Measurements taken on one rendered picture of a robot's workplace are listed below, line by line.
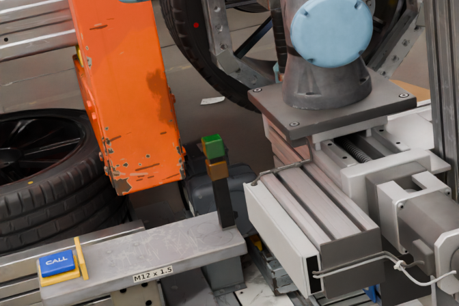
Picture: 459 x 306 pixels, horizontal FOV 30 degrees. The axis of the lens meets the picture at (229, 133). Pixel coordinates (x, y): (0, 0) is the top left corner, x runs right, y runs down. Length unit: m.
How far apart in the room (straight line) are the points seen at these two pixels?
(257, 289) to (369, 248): 1.14
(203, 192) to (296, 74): 0.80
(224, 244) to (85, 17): 0.55
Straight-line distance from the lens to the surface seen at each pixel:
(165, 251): 1.82
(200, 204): 2.17
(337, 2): 1.21
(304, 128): 1.35
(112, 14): 1.80
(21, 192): 2.13
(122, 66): 1.83
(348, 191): 1.29
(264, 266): 2.29
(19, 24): 2.32
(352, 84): 1.41
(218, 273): 2.32
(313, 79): 1.40
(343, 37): 1.23
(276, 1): 1.72
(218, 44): 1.94
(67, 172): 2.17
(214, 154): 1.77
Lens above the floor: 1.33
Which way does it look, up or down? 22 degrees down
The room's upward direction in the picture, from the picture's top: 10 degrees counter-clockwise
